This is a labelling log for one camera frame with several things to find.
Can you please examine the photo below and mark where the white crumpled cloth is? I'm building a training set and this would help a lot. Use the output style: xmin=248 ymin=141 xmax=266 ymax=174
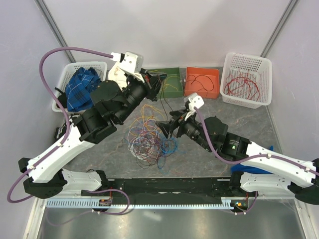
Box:
xmin=108 ymin=62 xmax=132 ymax=91

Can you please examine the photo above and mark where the black printed t-shirt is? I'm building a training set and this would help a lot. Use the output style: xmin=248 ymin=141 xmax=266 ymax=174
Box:
xmin=54 ymin=114 xmax=80 ymax=142

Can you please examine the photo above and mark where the blue cable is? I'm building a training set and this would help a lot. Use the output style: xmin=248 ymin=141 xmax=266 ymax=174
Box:
xmin=128 ymin=124 xmax=186 ymax=176

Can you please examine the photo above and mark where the blue fleece cloth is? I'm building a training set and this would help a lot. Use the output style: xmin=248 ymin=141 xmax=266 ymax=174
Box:
xmin=230 ymin=145 xmax=275 ymax=175

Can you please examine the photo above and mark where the left aluminium frame post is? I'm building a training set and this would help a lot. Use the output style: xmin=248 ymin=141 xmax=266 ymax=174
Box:
xmin=34 ymin=0 xmax=77 ymax=63

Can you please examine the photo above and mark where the empty white basket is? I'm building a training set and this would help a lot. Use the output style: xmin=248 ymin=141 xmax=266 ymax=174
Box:
xmin=220 ymin=52 xmax=273 ymax=109

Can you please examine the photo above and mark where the white cable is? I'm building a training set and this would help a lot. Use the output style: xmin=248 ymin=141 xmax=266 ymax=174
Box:
xmin=127 ymin=129 xmax=160 ymax=161

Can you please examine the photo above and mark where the green tray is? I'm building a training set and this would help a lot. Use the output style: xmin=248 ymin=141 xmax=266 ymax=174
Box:
xmin=152 ymin=67 xmax=183 ymax=99

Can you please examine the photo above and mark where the right aluminium frame post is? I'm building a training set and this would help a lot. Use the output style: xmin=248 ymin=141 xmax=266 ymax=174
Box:
xmin=260 ymin=0 xmax=300 ymax=58

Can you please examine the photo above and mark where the black cable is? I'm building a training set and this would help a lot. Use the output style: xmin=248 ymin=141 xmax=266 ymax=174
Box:
xmin=186 ymin=74 xmax=215 ymax=98

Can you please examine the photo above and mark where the short yellow cable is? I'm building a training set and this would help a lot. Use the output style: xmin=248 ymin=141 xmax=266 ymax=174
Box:
xmin=161 ymin=72 xmax=180 ymax=92

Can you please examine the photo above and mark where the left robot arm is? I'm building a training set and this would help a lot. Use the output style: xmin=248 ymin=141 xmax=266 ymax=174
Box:
xmin=18 ymin=70 xmax=167 ymax=199

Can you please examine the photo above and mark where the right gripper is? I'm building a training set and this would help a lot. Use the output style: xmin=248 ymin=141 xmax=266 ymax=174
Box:
xmin=156 ymin=107 xmax=213 ymax=152

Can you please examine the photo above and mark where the pink cable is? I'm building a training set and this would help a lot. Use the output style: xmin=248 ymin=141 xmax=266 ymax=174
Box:
xmin=129 ymin=121 xmax=162 ymax=160

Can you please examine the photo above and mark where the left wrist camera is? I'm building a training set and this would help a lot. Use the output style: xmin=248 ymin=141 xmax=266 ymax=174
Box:
xmin=111 ymin=51 xmax=144 ymax=73

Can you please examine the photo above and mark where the aluminium frame post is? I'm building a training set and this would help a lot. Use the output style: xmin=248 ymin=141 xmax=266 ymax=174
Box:
xmin=260 ymin=0 xmax=300 ymax=58
xmin=34 ymin=0 xmax=77 ymax=63

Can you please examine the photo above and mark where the blue plaid cloth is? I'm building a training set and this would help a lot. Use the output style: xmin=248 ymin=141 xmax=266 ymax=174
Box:
xmin=65 ymin=67 xmax=101 ymax=112

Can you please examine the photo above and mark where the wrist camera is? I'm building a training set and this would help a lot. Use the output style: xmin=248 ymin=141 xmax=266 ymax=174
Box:
xmin=183 ymin=93 xmax=204 ymax=120
xmin=111 ymin=51 xmax=144 ymax=73

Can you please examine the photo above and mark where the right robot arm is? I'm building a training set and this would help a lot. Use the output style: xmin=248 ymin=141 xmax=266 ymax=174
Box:
xmin=156 ymin=110 xmax=319 ymax=205

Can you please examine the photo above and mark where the white basket with clothes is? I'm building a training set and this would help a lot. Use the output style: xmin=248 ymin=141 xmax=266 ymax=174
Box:
xmin=55 ymin=61 xmax=107 ymax=113

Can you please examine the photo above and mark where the light blue cable duct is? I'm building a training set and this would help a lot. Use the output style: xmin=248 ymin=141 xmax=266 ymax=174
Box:
xmin=45 ymin=198 xmax=234 ymax=210

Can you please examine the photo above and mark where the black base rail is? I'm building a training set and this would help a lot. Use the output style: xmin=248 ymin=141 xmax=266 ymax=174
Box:
xmin=81 ymin=177 xmax=258 ymax=204

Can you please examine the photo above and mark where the orange tray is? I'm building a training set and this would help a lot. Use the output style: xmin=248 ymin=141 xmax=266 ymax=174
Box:
xmin=184 ymin=67 xmax=220 ymax=99

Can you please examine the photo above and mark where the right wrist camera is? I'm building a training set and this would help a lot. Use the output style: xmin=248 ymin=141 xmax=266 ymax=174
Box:
xmin=183 ymin=93 xmax=204 ymax=120

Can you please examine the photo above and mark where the red cable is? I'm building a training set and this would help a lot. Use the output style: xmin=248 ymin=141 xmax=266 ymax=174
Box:
xmin=225 ymin=52 xmax=261 ymax=100
xmin=223 ymin=69 xmax=263 ymax=103

